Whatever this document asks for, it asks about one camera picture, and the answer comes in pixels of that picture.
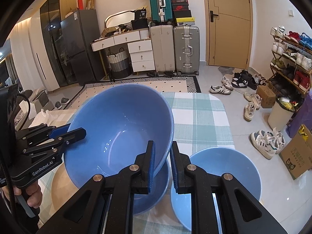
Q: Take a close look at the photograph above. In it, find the large blue bowl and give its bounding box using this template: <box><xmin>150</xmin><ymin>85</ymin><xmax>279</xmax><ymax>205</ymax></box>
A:
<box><xmin>64</xmin><ymin>84</ymin><xmax>174</xmax><ymax>188</ymax></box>

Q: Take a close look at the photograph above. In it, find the light blue bowl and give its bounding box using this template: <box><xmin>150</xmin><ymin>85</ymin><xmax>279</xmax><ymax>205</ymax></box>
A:
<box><xmin>170</xmin><ymin>146</ymin><xmax>262</xmax><ymax>231</ymax></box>

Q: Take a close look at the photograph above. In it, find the person's left hand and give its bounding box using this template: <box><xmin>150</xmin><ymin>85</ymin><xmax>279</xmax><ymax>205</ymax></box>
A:
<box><xmin>2</xmin><ymin>181</ymin><xmax>43</xmax><ymax>209</ymax></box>

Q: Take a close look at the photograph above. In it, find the cardboard box on floor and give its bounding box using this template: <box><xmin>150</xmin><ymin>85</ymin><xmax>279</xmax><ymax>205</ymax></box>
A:
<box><xmin>279</xmin><ymin>124</ymin><xmax>312</xmax><ymax>180</ymax></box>

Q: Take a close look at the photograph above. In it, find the woven laundry basket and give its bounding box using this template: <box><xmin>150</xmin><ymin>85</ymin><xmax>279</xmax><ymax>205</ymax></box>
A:
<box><xmin>107</xmin><ymin>48</ymin><xmax>132</xmax><ymax>79</ymax></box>

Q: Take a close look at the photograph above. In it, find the black refrigerator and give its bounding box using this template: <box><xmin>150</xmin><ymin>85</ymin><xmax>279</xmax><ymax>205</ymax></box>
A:
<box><xmin>61</xmin><ymin>10</ymin><xmax>105</xmax><ymax>86</ymax></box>

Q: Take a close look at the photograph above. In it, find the checkered green tablecloth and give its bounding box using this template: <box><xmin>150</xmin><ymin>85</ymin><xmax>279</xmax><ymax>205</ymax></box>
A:
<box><xmin>39</xmin><ymin>92</ymin><xmax>234</xmax><ymax>233</ymax></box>

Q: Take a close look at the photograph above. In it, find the white vanity desk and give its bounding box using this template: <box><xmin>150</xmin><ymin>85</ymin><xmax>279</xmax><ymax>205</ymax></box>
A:
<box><xmin>91</xmin><ymin>28</ymin><xmax>151</xmax><ymax>78</ymax></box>

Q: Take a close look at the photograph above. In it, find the white drawer unit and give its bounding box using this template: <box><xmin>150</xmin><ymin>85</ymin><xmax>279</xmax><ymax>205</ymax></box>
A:
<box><xmin>128</xmin><ymin>39</ymin><xmax>155</xmax><ymax>72</ymax></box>

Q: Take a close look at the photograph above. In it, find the purple bag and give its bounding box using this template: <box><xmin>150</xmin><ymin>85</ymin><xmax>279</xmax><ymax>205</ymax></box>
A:
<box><xmin>286</xmin><ymin>89</ymin><xmax>312</xmax><ymax>138</ymax></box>

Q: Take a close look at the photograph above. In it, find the white trash bin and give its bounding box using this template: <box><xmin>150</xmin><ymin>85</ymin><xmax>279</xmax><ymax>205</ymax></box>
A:
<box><xmin>268</xmin><ymin>97</ymin><xmax>295</xmax><ymax>131</ymax></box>

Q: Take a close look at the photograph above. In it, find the oval vanity mirror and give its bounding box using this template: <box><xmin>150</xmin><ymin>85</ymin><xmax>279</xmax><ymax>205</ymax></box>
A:
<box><xmin>104</xmin><ymin>10</ymin><xmax>135</xmax><ymax>28</ymax></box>

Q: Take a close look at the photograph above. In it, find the dotted floor rug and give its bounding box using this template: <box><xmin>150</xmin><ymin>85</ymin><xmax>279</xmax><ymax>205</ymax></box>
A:
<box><xmin>64</xmin><ymin>75</ymin><xmax>202</xmax><ymax>110</ymax></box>

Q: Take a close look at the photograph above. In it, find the black glass cabinet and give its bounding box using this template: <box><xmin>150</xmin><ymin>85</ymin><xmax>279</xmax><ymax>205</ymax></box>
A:
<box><xmin>40</xmin><ymin>0</ymin><xmax>77</xmax><ymax>87</ymax></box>

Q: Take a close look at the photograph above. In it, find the beige suitcase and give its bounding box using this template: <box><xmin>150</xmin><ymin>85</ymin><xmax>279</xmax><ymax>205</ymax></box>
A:
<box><xmin>150</xmin><ymin>25</ymin><xmax>176</xmax><ymax>72</ymax></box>

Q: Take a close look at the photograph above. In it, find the silver aluminium suitcase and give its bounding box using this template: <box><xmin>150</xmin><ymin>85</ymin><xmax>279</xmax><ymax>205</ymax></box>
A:
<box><xmin>174</xmin><ymin>25</ymin><xmax>200</xmax><ymax>75</ymax></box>

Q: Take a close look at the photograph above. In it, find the wooden shoe rack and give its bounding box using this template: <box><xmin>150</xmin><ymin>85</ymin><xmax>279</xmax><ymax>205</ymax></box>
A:
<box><xmin>270</xmin><ymin>26</ymin><xmax>311</xmax><ymax>96</ymax></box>

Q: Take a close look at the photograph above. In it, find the teal suitcase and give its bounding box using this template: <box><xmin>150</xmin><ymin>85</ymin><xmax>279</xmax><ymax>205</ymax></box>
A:
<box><xmin>150</xmin><ymin>0</ymin><xmax>174</xmax><ymax>24</ymax></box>

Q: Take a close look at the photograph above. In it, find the stack of shoe boxes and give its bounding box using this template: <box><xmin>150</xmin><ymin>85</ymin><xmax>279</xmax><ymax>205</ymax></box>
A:
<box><xmin>171</xmin><ymin>0</ymin><xmax>195</xmax><ymax>27</ymax></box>

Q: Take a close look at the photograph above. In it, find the wooden door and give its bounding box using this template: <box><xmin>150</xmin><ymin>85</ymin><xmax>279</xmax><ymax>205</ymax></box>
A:
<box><xmin>204</xmin><ymin>0</ymin><xmax>253</xmax><ymax>69</ymax></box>

